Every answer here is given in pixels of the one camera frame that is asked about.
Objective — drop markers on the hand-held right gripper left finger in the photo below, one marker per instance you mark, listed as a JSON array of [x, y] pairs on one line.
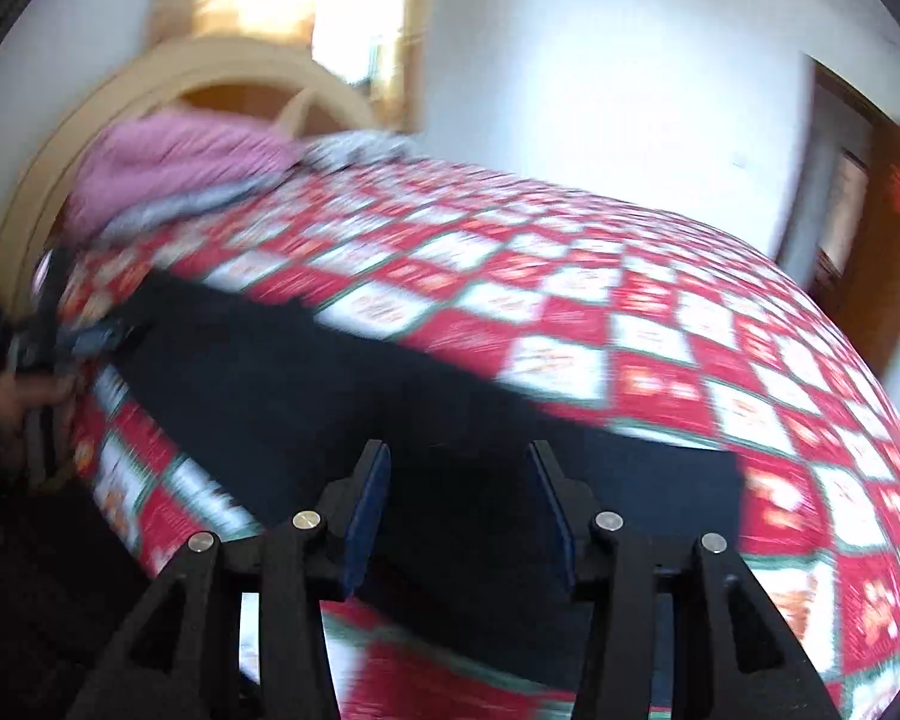
[[364, 510]]

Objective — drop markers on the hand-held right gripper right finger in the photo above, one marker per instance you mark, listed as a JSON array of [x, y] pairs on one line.
[[555, 510]]

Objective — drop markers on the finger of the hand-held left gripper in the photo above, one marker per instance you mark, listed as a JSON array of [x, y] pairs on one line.
[[109, 337]]

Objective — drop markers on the black pants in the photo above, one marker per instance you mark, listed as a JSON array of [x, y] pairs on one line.
[[420, 420]]

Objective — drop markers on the person's left hand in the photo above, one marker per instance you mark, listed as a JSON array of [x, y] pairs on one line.
[[22, 409]]

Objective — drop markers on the folded grey blanket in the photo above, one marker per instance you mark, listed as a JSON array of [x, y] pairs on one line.
[[187, 202]]

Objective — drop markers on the folded pink blanket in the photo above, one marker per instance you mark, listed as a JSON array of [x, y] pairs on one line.
[[172, 165]]

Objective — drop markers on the red checked printed bedsheet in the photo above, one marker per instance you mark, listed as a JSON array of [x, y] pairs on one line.
[[607, 315]]

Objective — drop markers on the cream wooden headboard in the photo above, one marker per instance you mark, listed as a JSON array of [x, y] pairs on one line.
[[120, 97]]

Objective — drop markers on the grey patterned pillow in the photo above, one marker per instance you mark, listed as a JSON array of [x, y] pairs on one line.
[[356, 146]]

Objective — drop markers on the window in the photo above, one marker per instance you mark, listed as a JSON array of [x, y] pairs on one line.
[[352, 15]]

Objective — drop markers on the narrow yellow curtain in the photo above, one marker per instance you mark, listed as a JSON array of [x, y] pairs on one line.
[[405, 37]]

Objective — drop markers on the brown wooden door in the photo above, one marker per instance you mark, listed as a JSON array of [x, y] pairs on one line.
[[896, 240]]

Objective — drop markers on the brown door frame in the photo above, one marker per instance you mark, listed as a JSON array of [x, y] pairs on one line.
[[825, 165]]

